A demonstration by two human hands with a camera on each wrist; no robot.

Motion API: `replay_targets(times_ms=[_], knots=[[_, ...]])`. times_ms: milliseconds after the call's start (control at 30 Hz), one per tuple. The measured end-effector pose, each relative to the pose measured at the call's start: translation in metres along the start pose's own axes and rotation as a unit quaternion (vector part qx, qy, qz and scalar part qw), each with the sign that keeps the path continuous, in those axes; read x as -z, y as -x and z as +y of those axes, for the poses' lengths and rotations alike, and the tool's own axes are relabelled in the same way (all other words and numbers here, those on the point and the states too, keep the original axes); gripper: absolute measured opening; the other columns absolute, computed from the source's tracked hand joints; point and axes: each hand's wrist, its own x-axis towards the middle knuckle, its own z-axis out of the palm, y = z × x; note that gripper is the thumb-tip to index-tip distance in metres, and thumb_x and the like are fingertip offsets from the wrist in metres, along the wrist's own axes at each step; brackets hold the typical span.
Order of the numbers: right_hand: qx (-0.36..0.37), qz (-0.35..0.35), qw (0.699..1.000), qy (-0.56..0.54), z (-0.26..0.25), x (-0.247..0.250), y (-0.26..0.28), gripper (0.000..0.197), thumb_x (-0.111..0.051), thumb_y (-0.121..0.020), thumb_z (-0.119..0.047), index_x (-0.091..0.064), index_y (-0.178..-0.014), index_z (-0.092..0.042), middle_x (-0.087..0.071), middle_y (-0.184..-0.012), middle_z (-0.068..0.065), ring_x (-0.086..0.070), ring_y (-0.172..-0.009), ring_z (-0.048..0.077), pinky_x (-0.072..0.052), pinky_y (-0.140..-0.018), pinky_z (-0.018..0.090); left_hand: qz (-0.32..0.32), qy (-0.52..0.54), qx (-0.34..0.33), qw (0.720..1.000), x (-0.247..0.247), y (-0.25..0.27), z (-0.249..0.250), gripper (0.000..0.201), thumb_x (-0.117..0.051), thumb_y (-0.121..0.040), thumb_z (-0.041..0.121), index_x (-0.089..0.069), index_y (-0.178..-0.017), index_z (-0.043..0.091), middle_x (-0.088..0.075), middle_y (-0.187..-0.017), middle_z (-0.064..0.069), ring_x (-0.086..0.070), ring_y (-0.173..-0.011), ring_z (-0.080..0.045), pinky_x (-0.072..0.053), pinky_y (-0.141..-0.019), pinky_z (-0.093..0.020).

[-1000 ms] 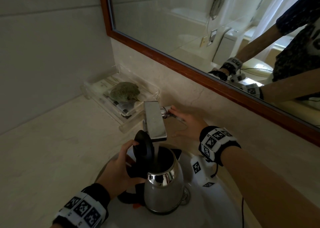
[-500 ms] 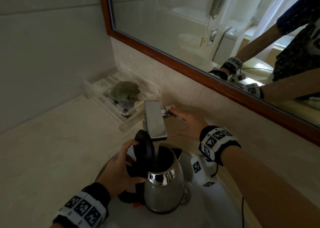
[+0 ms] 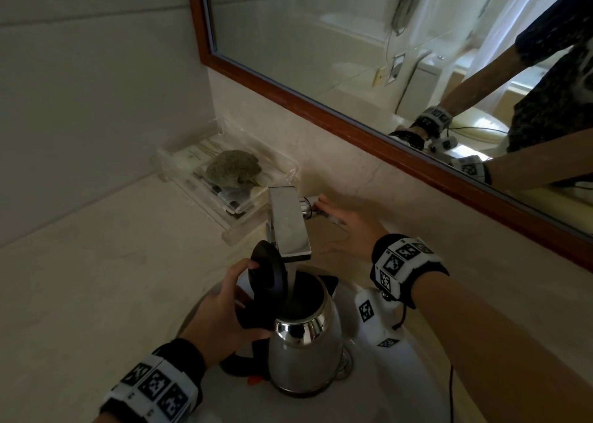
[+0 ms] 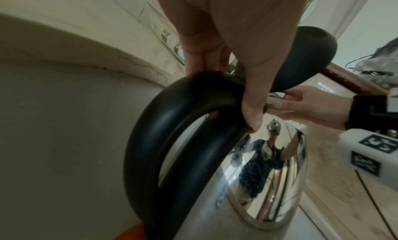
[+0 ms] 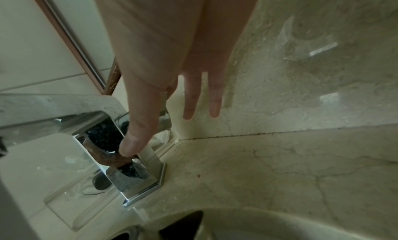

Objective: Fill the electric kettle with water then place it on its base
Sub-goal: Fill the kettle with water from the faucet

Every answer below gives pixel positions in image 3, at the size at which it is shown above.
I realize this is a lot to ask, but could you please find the person's right hand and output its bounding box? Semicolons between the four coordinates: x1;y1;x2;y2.
316;194;390;264

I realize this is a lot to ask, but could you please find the person's left hand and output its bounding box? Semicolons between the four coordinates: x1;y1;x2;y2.
178;257;274;368

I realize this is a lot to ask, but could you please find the chrome square faucet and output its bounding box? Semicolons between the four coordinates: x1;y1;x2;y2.
264;185;348;261

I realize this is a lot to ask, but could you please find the stainless steel electric kettle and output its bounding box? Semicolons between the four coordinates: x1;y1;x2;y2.
218;240;346;398

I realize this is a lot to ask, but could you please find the person's right forearm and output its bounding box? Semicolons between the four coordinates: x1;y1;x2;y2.
410;272;593;423

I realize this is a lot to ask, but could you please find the right marker wristband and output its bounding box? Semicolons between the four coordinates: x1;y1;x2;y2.
369;233;450;310

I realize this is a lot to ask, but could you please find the marker wristband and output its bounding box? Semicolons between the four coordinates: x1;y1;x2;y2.
99;338;207;423
369;233;450;310

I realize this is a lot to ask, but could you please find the white marker cube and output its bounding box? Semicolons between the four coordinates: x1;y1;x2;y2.
354;286;408;350

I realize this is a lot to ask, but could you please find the left marker wristband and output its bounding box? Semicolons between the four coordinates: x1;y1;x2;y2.
99;338;207;423

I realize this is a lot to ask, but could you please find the clear acrylic tray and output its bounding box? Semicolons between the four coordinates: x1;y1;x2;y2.
150;117;302;248

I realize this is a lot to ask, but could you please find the chrome sink drain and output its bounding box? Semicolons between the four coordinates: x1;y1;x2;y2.
335;343;356;382

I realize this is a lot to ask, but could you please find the white sink basin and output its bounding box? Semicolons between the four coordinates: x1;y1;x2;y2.
174;265;453;423

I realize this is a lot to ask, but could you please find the white toiletry packet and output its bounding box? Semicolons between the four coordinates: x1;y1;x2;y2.
169;142;214;169

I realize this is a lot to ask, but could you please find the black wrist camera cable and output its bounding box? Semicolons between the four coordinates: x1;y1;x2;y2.
446;364;457;423

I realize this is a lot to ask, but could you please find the wood-framed wall mirror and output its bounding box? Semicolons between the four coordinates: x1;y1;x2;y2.
185;0;593;270

